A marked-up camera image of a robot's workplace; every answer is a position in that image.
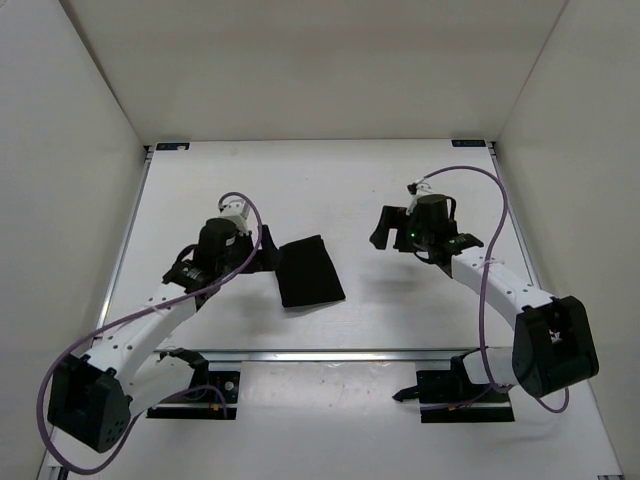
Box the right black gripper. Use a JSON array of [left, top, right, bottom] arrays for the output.
[[371, 207, 433, 253]]

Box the black skirt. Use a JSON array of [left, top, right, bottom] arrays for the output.
[[275, 235, 346, 308]]

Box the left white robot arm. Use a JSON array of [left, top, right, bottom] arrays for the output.
[[39, 214, 279, 453]]

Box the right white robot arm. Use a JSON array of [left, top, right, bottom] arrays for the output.
[[370, 194, 600, 401]]

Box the right blue corner label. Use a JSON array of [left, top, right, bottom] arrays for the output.
[[451, 139, 486, 148]]

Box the blue corner label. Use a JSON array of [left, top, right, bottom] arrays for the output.
[[451, 139, 486, 148], [155, 142, 190, 151]]

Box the left blue corner label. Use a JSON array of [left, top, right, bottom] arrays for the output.
[[155, 142, 190, 151]]

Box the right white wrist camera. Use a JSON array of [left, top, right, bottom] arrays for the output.
[[407, 179, 434, 215]]

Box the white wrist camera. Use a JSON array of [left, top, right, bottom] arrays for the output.
[[407, 179, 434, 215], [218, 199, 251, 235]]

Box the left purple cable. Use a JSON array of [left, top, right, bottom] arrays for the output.
[[36, 191, 262, 474]]

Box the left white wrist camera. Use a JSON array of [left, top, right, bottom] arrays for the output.
[[218, 199, 251, 235]]

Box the right aluminium side rail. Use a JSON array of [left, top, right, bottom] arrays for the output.
[[488, 141, 549, 290]]

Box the aluminium side rail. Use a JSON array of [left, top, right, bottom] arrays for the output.
[[488, 141, 549, 290], [85, 143, 155, 334]]

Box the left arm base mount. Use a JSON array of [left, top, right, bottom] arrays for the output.
[[146, 349, 241, 421]]

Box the left aluminium side rail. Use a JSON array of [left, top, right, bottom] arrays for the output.
[[85, 143, 155, 334]]

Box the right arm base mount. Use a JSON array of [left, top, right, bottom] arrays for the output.
[[392, 356, 515, 424]]

